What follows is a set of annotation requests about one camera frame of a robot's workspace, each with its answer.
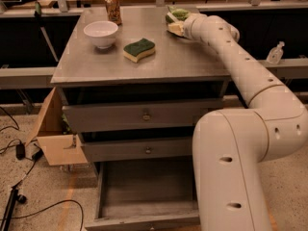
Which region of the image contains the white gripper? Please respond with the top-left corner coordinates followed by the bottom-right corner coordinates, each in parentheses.
top-left (167, 13), bottom-right (200, 39)

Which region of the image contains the green jalapeno chip bag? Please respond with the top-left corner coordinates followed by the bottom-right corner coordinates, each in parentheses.
top-left (166, 6), bottom-right (191, 24)

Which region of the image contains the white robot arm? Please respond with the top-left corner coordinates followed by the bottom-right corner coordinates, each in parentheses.
top-left (167, 13), bottom-right (308, 231)

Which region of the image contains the grey metal drawer cabinet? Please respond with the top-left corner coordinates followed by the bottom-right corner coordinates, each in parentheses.
top-left (50, 6), bottom-right (235, 178)

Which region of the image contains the top grey drawer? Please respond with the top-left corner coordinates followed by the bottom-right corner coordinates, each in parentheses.
top-left (63, 99), bottom-right (223, 133)

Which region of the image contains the middle grey drawer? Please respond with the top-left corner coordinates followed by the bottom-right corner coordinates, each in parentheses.
top-left (82, 137), bottom-right (192, 162)

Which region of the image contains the bottom grey open drawer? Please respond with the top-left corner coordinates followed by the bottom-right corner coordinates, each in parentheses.
top-left (85, 157), bottom-right (199, 231)

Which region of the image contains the green yellow sponge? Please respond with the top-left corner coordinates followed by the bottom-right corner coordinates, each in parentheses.
top-left (123, 38), bottom-right (155, 63)

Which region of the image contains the patterned drink can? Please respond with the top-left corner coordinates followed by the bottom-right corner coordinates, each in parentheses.
top-left (104, 0), bottom-right (122, 25)

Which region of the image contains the white ceramic bowl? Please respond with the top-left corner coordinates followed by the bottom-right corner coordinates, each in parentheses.
top-left (84, 21), bottom-right (118, 49)

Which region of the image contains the clear sanitizer bottle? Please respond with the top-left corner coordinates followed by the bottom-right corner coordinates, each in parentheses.
top-left (267, 41), bottom-right (285, 64)

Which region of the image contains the cardboard box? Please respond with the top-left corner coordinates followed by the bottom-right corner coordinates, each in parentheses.
top-left (26, 89), bottom-right (88, 166)

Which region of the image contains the black power adapter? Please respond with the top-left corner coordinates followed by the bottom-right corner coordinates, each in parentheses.
top-left (15, 143), bottom-right (25, 160)

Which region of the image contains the black tripod leg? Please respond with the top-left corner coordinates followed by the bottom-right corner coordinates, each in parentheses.
top-left (0, 188), bottom-right (27, 231)

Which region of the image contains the black floor cable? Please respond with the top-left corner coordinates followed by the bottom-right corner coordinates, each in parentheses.
top-left (9, 198), bottom-right (85, 231)

